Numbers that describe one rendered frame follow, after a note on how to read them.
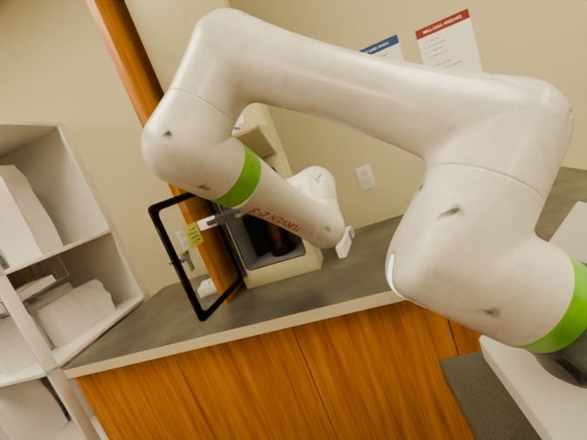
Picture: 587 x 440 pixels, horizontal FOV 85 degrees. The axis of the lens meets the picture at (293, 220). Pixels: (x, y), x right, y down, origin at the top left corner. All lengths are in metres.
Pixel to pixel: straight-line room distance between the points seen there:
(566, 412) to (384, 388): 0.71
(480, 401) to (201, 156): 0.55
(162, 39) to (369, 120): 1.02
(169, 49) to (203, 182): 0.88
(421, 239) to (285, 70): 0.28
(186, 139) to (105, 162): 1.60
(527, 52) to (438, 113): 1.33
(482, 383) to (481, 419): 0.07
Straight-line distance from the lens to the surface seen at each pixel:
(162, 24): 1.37
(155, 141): 0.50
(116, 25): 1.43
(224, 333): 1.11
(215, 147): 0.50
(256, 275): 1.32
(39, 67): 2.29
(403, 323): 1.04
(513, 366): 0.59
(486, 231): 0.37
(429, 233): 0.36
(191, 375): 1.31
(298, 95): 0.47
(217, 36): 0.53
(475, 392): 0.63
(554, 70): 1.77
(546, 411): 0.54
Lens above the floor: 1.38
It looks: 11 degrees down
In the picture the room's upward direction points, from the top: 21 degrees counter-clockwise
